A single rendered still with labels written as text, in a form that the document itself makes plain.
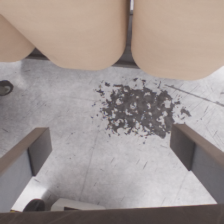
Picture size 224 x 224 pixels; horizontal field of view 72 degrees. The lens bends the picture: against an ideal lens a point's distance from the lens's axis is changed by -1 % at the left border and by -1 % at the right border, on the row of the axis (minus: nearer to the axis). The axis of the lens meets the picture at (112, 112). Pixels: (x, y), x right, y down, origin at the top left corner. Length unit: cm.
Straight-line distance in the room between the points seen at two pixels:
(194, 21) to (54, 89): 83
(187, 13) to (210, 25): 7
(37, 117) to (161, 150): 76
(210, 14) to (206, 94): 66
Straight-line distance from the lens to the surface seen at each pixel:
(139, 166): 93
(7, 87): 114
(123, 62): 95
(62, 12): 46
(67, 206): 90
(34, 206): 98
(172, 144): 17
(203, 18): 43
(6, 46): 86
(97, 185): 97
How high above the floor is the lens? 90
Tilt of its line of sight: 81 degrees down
